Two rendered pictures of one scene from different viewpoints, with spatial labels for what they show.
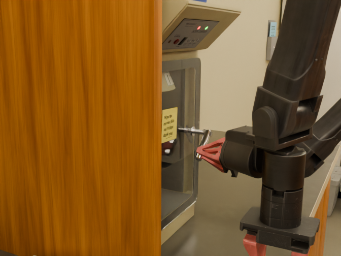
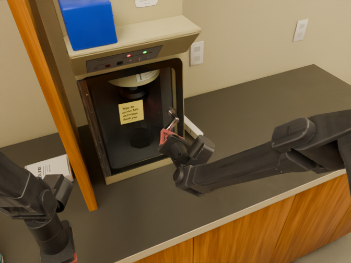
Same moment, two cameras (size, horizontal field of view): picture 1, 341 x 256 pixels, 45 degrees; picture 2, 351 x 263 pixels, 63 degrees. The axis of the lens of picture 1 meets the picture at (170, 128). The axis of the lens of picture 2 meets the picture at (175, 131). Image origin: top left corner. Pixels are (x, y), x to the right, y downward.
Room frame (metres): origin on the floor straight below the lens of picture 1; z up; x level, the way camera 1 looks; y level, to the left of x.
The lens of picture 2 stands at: (0.49, -0.58, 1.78)
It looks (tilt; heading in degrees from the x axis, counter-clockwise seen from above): 40 degrees down; 42
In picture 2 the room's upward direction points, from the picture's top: 2 degrees counter-clockwise
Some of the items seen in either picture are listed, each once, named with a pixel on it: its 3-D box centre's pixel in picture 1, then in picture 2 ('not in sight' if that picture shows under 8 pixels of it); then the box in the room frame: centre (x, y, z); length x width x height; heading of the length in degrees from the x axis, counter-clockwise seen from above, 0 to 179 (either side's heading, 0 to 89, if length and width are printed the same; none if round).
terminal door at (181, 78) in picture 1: (172, 144); (140, 122); (0.97, -0.01, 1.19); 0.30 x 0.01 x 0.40; 153
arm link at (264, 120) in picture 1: (260, 139); (43, 195); (0.58, -0.13, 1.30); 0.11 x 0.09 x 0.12; 37
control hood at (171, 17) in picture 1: (194, 28); (135, 51); (0.95, -0.05, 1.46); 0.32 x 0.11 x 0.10; 153
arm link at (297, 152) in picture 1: (280, 166); (44, 219); (0.56, -0.15, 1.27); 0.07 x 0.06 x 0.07; 37
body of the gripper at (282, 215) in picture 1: (280, 208); (52, 238); (0.55, -0.16, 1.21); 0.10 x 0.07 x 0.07; 63
